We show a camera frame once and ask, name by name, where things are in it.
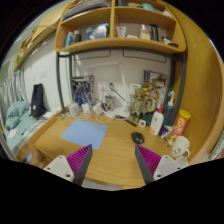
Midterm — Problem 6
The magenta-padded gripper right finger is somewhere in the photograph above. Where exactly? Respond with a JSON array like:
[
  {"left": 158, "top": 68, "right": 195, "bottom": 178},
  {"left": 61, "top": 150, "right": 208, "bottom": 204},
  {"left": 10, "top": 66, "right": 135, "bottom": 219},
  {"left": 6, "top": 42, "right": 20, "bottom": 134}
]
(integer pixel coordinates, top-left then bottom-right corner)
[{"left": 134, "top": 144, "right": 183, "bottom": 185}]

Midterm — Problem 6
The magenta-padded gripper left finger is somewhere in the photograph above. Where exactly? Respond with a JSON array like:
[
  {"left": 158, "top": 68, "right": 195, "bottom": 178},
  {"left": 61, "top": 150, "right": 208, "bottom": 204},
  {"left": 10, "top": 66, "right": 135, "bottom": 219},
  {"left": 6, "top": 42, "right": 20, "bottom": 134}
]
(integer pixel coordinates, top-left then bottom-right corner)
[{"left": 43, "top": 143, "right": 94, "bottom": 187}]

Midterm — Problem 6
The black computer mouse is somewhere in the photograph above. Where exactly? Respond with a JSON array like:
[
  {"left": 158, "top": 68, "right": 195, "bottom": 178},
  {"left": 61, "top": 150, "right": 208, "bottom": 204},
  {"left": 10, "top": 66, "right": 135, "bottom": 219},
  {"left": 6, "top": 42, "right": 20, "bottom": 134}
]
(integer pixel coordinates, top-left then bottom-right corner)
[{"left": 130, "top": 131, "right": 145, "bottom": 145}]

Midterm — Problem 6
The light blue mouse pad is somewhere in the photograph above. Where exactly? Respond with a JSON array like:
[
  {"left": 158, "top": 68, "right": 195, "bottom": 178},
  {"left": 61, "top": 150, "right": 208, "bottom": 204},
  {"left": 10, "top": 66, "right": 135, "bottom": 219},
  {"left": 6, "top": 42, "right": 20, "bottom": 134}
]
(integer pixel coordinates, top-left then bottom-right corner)
[{"left": 60, "top": 119, "right": 109, "bottom": 150}]

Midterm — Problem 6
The white pump bottle red cap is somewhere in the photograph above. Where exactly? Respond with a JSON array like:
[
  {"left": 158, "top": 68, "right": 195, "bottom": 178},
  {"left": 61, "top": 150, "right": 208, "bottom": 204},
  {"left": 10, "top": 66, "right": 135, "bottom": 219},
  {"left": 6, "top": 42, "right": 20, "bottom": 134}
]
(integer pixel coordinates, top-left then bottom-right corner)
[{"left": 148, "top": 103, "right": 165, "bottom": 137}]

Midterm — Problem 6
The black ruler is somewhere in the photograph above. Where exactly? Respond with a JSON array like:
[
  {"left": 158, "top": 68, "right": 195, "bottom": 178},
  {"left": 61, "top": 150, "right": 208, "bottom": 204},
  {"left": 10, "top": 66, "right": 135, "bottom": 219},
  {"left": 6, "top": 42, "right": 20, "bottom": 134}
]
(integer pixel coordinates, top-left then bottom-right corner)
[{"left": 124, "top": 119, "right": 138, "bottom": 128}]

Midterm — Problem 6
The red chips can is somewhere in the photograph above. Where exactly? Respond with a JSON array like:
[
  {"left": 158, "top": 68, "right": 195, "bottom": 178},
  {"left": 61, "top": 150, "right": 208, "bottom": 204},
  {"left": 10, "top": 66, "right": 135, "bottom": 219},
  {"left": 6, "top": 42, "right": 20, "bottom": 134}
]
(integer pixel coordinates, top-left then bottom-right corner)
[{"left": 166, "top": 109, "right": 192, "bottom": 148}]

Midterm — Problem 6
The clear plastic cup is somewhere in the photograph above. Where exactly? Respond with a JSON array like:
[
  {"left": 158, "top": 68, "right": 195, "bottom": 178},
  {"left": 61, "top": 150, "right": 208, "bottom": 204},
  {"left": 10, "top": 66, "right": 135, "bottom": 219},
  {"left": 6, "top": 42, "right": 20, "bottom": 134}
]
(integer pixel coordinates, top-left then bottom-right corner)
[{"left": 68, "top": 102, "right": 81, "bottom": 116}]

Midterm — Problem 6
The blue spray bottle white nozzle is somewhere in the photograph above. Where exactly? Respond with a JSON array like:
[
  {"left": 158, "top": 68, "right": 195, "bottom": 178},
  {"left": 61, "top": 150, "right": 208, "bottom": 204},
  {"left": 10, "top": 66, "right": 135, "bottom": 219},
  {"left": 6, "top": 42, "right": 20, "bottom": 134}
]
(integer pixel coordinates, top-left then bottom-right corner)
[{"left": 163, "top": 90, "right": 176, "bottom": 128}]

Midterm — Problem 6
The white power strip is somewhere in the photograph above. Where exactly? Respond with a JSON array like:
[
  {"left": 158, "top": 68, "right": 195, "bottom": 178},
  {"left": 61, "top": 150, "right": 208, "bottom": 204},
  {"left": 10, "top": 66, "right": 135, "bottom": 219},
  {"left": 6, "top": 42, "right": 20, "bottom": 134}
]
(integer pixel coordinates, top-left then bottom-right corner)
[{"left": 103, "top": 109, "right": 117, "bottom": 120}]

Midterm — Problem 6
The large white charger block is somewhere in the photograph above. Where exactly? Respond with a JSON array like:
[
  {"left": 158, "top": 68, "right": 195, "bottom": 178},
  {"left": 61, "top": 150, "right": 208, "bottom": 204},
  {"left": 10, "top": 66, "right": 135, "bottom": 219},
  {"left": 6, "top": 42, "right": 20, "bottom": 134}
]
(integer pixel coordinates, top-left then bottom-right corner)
[{"left": 92, "top": 102, "right": 105, "bottom": 116}]

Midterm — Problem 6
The white desk lamp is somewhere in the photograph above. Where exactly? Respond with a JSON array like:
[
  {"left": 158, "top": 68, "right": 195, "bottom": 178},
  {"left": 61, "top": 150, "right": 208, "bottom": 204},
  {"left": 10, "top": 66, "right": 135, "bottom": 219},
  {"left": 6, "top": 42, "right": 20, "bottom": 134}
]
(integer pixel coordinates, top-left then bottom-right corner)
[{"left": 112, "top": 63, "right": 132, "bottom": 120}]

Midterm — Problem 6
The large brown tree figure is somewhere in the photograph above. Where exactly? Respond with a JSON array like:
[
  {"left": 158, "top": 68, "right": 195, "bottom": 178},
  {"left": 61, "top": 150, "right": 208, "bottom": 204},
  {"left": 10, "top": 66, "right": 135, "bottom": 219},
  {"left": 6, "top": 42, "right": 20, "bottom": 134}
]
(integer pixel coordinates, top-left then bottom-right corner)
[{"left": 129, "top": 89, "right": 148, "bottom": 123}]

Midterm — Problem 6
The steel cup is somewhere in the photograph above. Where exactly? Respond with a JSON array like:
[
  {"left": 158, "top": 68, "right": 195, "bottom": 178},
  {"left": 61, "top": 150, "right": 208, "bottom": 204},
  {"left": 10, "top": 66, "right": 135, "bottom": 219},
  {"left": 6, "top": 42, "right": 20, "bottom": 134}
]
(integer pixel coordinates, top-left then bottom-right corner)
[{"left": 104, "top": 94, "right": 115, "bottom": 110}]

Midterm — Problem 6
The robot model kit box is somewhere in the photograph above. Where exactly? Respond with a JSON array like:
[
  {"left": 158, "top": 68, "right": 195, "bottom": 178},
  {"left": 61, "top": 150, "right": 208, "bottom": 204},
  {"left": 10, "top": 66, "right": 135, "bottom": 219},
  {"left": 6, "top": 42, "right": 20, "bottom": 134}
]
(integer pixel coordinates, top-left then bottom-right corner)
[{"left": 71, "top": 75, "right": 95, "bottom": 106}]

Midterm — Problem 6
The white card blue stripe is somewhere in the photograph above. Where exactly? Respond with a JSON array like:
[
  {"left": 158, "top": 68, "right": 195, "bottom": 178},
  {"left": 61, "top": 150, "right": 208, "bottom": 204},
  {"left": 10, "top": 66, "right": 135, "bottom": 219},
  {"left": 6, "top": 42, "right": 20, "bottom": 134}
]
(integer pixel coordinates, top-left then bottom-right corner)
[{"left": 129, "top": 83, "right": 142, "bottom": 98}]

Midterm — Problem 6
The black backpack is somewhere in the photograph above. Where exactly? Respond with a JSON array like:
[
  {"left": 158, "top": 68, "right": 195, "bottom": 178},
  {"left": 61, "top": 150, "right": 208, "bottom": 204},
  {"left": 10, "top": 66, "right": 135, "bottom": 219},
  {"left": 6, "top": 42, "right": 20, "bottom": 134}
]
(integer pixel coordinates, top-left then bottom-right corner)
[{"left": 29, "top": 83, "right": 48, "bottom": 118}]

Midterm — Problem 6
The bed with teal bedding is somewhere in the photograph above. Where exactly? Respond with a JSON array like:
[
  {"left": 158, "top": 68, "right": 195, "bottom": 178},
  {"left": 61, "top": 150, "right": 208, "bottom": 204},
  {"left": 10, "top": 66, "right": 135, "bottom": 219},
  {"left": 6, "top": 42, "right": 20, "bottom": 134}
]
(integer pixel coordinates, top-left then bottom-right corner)
[{"left": 0, "top": 99, "right": 54, "bottom": 153}]

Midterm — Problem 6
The colourful poster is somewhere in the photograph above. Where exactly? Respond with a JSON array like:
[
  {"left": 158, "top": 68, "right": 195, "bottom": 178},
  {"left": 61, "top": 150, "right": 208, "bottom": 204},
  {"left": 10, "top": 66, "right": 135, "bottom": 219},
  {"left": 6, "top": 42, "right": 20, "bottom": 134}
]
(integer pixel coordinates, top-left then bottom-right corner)
[{"left": 143, "top": 69, "right": 168, "bottom": 101}]

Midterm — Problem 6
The wooden shelf unit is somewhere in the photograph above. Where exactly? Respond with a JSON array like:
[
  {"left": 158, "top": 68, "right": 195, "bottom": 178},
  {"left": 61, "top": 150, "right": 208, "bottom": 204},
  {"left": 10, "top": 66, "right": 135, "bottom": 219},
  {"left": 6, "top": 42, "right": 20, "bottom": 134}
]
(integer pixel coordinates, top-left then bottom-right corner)
[{"left": 53, "top": 0, "right": 187, "bottom": 54}]

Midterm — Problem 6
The black cable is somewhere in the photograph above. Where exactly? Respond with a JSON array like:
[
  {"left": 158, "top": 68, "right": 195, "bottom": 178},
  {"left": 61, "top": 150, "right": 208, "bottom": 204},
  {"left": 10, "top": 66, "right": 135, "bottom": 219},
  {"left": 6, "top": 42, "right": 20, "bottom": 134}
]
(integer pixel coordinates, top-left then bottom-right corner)
[{"left": 108, "top": 83, "right": 127, "bottom": 102}]

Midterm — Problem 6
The white wall outlet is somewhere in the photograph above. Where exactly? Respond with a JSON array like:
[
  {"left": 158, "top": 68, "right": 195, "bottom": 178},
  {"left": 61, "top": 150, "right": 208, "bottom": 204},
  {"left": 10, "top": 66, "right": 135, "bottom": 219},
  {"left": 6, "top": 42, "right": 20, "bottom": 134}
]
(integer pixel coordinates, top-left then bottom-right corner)
[
  {"left": 97, "top": 80, "right": 108, "bottom": 94},
  {"left": 107, "top": 80, "right": 118, "bottom": 93}
]

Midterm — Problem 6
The dark grey metal frame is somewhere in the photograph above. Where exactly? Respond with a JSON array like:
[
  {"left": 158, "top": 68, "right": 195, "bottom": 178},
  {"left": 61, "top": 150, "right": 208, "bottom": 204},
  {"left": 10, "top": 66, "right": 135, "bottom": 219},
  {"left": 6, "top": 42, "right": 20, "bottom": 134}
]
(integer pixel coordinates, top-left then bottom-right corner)
[{"left": 55, "top": 51, "right": 188, "bottom": 118}]

